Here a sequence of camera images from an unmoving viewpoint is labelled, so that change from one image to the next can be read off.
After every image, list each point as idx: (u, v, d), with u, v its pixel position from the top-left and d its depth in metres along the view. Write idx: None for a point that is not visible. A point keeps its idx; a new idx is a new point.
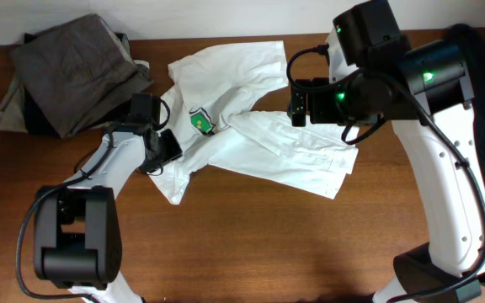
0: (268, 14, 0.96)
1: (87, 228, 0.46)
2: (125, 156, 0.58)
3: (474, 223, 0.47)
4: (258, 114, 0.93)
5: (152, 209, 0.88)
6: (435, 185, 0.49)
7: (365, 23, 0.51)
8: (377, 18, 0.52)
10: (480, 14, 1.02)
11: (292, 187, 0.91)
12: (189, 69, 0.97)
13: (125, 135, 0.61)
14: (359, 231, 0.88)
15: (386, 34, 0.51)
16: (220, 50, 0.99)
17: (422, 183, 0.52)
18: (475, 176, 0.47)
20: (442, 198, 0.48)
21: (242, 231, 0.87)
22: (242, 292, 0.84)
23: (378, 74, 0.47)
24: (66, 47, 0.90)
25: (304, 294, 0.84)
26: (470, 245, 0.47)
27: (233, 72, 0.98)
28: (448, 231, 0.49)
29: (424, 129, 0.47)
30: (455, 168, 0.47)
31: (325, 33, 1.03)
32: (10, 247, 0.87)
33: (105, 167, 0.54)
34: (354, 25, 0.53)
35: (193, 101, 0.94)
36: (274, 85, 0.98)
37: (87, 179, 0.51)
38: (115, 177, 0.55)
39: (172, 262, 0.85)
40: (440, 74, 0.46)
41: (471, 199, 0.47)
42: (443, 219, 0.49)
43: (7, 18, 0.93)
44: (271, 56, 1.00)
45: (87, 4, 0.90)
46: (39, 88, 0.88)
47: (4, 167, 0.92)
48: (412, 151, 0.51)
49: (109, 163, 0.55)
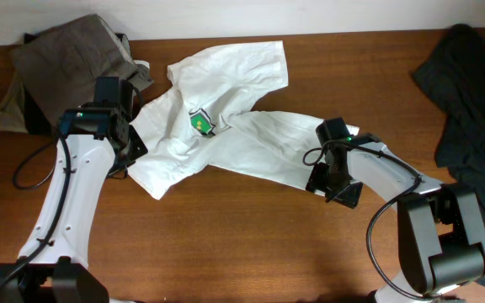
0: (268, 14, 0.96)
1: (58, 296, 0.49)
2: (87, 183, 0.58)
3: (402, 172, 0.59)
4: (259, 114, 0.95)
5: (153, 209, 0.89)
6: (368, 170, 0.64)
7: (327, 130, 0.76)
8: (337, 129, 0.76)
10: (481, 13, 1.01)
11: (292, 187, 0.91)
12: (189, 70, 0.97)
13: (87, 141, 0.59)
14: (359, 231, 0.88)
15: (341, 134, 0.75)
16: (220, 50, 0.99)
17: (370, 181, 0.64)
18: (392, 156, 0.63)
20: (375, 172, 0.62)
21: (242, 231, 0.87)
22: (242, 293, 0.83)
23: (326, 142, 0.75)
24: (66, 47, 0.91)
25: (304, 295, 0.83)
26: (404, 181, 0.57)
27: (232, 73, 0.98)
28: (389, 186, 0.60)
29: (352, 151, 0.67)
30: (377, 156, 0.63)
31: (324, 34, 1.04)
32: (4, 246, 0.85)
33: (66, 220, 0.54)
34: (326, 128, 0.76)
35: (193, 102, 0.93)
36: (275, 85, 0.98)
37: (50, 242, 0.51)
38: (81, 219, 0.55)
39: (171, 261, 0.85)
40: (359, 139, 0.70)
41: (395, 163, 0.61)
42: (383, 183, 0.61)
43: (7, 18, 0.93)
44: (271, 56, 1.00)
45: (87, 4, 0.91)
46: (39, 88, 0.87)
47: (4, 167, 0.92)
48: (362, 176, 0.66)
49: (71, 208, 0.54)
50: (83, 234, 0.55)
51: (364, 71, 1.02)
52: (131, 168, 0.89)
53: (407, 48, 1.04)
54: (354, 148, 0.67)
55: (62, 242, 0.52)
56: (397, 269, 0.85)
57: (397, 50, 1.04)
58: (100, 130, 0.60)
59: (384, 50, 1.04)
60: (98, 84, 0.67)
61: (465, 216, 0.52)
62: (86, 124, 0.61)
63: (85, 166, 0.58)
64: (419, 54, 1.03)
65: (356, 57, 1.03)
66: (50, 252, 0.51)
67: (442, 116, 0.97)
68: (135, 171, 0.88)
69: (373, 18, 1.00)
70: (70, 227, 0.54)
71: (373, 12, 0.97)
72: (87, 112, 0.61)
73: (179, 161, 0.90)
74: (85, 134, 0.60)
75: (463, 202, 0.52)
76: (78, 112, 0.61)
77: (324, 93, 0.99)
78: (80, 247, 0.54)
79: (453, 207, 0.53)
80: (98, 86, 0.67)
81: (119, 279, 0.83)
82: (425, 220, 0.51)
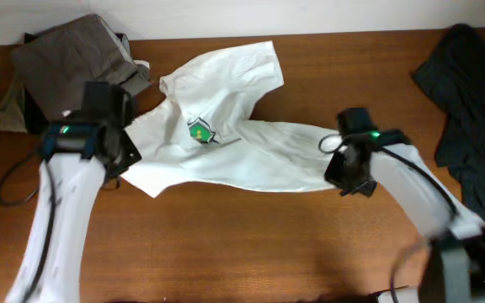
0: (268, 14, 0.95)
1: None
2: (74, 212, 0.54)
3: (436, 197, 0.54)
4: (261, 124, 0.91)
5: (153, 209, 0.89)
6: (398, 183, 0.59)
7: (349, 119, 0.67)
8: (359, 119, 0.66)
10: (482, 13, 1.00)
11: (292, 188, 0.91)
12: (183, 80, 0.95)
13: (70, 167, 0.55)
14: (359, 231, 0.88)
15: (364, 124, 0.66)
16: (212, 57, 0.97)
17: (400, 194, 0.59)
18: (425, 172, 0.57)
20: (407, 188, 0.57)
21: (242, 231, 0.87)
22: (242, 294, 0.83)
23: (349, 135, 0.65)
24: (66, 47, 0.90)
25: (304, 295, 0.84)
26: (440, 212, 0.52)
27: (227, 77, 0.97)
28: (420, 209, 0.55)
29: (379, 154, 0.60)
30: (408, 170, 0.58)
31: (324, 34, 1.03)
32: (6, 246, 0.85)
33: (51, 267, 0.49)
34: (347, 118, 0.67)
35: (191, 112, 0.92)
36: (270, 85, 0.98)
37: (36, 289, 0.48)
38: (69, 257, 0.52)
39: (172, 262, 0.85)
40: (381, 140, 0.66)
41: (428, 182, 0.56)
42: (414, 204, 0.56)
43: (7, 18, 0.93)
44: (263, 57, 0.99)
45: (87, 4, 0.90)
46: (39, 88, 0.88)
47: (5, 167, 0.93)
48: (389, 183, 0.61)
49: (58, 247, 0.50)
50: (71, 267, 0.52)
51: (364, 71, 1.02)
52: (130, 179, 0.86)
53: (407, 48, 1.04)
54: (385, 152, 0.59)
55: (50, 289, 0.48)
56: (397, 269, 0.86)
57: (397, 50, 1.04)
58: (88, 148, 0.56)
59: (384, 50, 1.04)
60: (87, 93, 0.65)
61: None
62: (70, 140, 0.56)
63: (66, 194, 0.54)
64: (419, 55, 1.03)
65: (356, 57, 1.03)
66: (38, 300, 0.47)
67: (442, 115, 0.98)
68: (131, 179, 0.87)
69: (374, 18, 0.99)
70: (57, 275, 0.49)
71: (373, 12, 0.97)
72: (73, 127, 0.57)
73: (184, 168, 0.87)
74: (70, 154, 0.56)
75: None
76: (63, 126, 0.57)
77: (324, 93, 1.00)
78: (70, 288, 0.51)
79: None
80: (87, 95, 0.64)
81: (119, 279, 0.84)
82: (454, 266, 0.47)
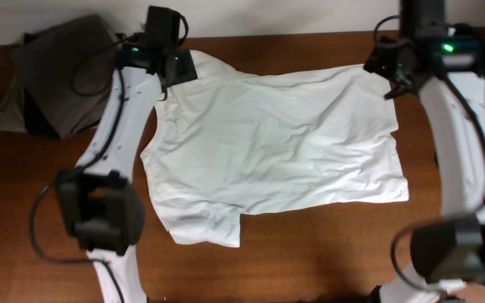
0: (268, 12, 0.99)
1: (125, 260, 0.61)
2: (109, 276, 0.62)
3: (441, 104, 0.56)
4: (221, 115, 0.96)
5: (152, 209, 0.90)
6: (446, 124, 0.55)
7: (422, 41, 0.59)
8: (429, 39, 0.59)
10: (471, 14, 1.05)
11: (302, 173, 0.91)
12: (191, 146, 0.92)
13: (141, 74, 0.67)
14: (359, 231, 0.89)
15: (432, 21, 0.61)
16: (185, 99, 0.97)
17: (439, 125, 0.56)
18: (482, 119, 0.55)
20: (446, 114, 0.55)
21: (242, 231, 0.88)
22: (242, 293, 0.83)
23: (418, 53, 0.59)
24: (66, 46, 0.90)
25: (305, 295, 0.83)
26: (457, 112, 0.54)
27: (205, 132, 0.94)
28: (442, 113, 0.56)
29: (441, 85, 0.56)
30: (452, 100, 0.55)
31: (322, 34, 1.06)
32: (7, 246, 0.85)
33: (118, 140, 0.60)
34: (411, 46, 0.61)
35: (197, 146, 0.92)
36: (199, 104, 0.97)
37: (108, 264, 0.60)
38: (129, 282, 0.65)
39: (172, 261, 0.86)
40: (455, 55, 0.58)
41: (453, 97, 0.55)
42: (445, 132, 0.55)
43: (10, 17, 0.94)
44: (202, 136, 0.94)
45: (89, 4, 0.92)
46: (38, 88, 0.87)
47: (2, 167, 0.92)
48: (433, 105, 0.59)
49: (121, 130, 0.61)
50: (131, 285, 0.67)
51: None
52: (158, 201, 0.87)
53: None
54: (445, 84, 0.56)
55: (114, 158, 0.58)
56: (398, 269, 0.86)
57: None
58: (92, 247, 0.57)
59: None
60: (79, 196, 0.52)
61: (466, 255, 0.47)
62: (139, 60, 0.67)
63: (128, 264, 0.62)
64: None
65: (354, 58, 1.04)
66: (103, 166, 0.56)
67: None
68: (162, 132, 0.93)
69: (370, 18, 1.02)
70: (141, 94, 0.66)
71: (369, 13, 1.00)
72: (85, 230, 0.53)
73: (202, 151, 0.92)
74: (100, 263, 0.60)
75: (463, 241, 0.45)
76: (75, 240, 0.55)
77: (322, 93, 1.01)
78: (124, 268, 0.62)
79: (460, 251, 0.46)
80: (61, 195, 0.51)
81: None
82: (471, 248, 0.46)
